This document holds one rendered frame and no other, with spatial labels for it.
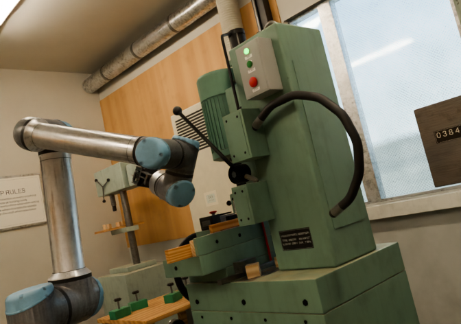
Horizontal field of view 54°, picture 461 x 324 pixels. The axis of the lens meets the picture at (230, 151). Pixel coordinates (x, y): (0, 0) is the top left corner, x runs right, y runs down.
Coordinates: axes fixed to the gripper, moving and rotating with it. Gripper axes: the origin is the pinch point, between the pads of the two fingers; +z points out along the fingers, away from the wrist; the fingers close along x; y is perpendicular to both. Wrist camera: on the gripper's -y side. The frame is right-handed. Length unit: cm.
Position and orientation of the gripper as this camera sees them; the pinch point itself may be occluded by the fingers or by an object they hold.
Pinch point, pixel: (142, 171)
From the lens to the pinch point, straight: 175.1
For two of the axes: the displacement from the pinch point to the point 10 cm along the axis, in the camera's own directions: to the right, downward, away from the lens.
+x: -2.7, 9.6, 0.3
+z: -5.6, -1.8, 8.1
